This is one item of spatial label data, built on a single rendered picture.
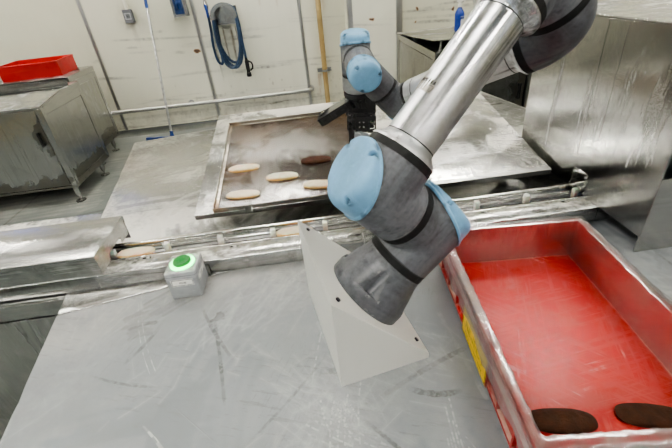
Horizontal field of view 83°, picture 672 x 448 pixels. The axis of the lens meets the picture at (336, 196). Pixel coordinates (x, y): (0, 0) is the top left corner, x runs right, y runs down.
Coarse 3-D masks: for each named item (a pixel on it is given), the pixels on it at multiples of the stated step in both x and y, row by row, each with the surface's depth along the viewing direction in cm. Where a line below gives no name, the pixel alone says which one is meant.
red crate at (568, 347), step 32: (544, 256) 90; (448, 288) 83; (480, 288) 83; (512, 288) 82; (544, 288) 81; (576, 288) 80; (512, 320) 75; (544, 320) 74; (576, 320) 74; (608, 320) 73; (512, 352) 69; (544, 352) 68; (576, 352) 68; (608, 352) 67; (640, 352) 67; (544, 384) 63; (576, 384) 63; (608, 384) 62; (640, 384) 62; (608, 416) 58
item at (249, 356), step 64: (640, 256) 88; (64, 320) 86; (128, 320) 85; (192, 320) 83; (256, 320) 81; (448, 320) 77; (64, 384) 72; (128, 384) 71; (192, 384) 70; (256, 384) 68; (320, 384) 67; (384, 384) 66; (448, 384) 65
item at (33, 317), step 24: (96, 216) 127; (0, 312) 95; (24, 312) 96; (48, 312) 96; (0, 336) 99; (24, 336) 100; (0, 360) 103; (24, 360) 104; (0, 384) 107; (24, 384) 108; (0, 408) 112; (0, 432) 117
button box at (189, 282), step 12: (168, 264) 88; (192, 264) 87; (204, 264) 93; (168, 276) 85; (180, 276) 86; (192, 276) 86; (204, 276) 92; (180, 288) 88; (192, 288) 88; (204, 288) 91
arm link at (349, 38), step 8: (344, 32) 93; (352, 32) 93; (360, 32) 93; (368, 32) 93; (344, 40) 93; (352, 40) 92; (360, 40) 92; (368, 40) 93; (344, 48) 94; (344, 72) 98
